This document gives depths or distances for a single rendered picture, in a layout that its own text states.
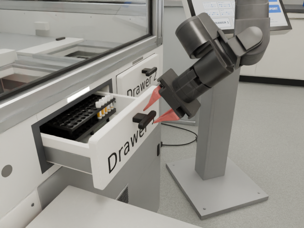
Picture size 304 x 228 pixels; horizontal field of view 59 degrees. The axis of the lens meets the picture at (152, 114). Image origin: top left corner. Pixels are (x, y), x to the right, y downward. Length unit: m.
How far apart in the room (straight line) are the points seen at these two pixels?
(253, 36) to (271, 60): 3.10
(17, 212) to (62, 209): 0.08
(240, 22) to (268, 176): 1.58
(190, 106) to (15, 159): 0.34
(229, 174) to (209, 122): 0.46
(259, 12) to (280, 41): 3.03
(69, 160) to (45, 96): 0.13
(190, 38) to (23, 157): 0.37
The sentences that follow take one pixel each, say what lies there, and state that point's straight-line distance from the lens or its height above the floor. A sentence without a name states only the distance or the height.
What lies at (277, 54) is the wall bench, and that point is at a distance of 3.58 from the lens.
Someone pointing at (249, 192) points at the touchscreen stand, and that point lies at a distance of 1.77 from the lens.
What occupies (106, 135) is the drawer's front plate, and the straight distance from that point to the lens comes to 0.48.
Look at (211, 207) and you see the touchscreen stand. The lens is 1.63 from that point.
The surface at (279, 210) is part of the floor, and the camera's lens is 1.77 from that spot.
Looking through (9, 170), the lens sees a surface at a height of 0.87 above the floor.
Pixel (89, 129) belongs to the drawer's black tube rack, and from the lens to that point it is 0.62.
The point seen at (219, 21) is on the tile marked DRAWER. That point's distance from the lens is 1.29.
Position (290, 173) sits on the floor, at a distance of 2.09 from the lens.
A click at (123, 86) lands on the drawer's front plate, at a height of 0.90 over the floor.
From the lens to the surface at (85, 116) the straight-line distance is 0.62.
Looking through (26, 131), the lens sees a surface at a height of 0.92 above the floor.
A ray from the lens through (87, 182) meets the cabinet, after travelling 0.75.
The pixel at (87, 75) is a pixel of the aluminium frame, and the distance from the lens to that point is 0.66.
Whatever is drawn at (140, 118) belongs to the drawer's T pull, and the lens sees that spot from 0.56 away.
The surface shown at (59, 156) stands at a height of 0.86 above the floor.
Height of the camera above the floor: 1.17
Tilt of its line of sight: 26 degrees down
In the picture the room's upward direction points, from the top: straight up
